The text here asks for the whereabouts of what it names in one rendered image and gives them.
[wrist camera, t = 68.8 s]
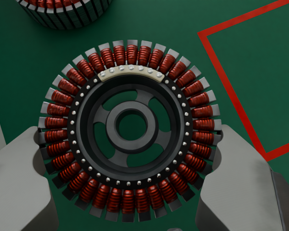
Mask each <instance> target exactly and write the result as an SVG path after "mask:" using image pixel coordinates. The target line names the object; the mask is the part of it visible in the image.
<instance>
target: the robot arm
mask: <svg viewBox="0 0 289 231"><path fill-rule="evenodd" d="M39 132H42V129H40V127H38V126H32V127H30V128H28V129H27V130H26V131H24V132H23V133H22V134H21V135H19V136H18V137H17V138H15V139H14V140H13V141H11V142H10V143H9V144H7V145H6V146H5V147H4V148H3V149H1V150H0V231H57V229H58V227H59V219H58V215H57V210H56V205H55V202H54V199H53V196H52V193H51V189H50V186H49V183H48V180H47V179H46V178H45V177H43V175H44V173H45V172H46V167H45V165H44V161H43V157H42V154H41V151H40V149H41V148H45V147H46V146H45V145H39ZM217 135H221V141H220V142H219V143H218V144H217V146H216V152H215V156H214V161H213V165H212V169H213V172H212V173H210V174H208V175H207V176H206V177H205V180H204V183H203V186H202V190H201V192H200V199H199V203H198V208H197V212H196V217H195V224H196V226H197V228H198V229H199V230H200V231H289V184H288V183H287V181H286V180H285V178H284V177H283V176H282V174H281V173H277V172H274V171H273V170H272V169H271V167H270V165H269V164H268V163H267V162H266V161H265V159H264V158H263V157H262V156H261V155H260V154H259V153H258V152H257V151H256V150H255V149H254V148H253V147H252V146H251V145H250V144H249V143H248V142H247V141H245V140H244V139H243V138H242V137H241V136H240V135H239V134H238V133H236V132H235V131H234V130H233V129H232V128H231V127H229V126H228V125H225V124H223V125H222V128H221V131H219V132H217Z"/></svg>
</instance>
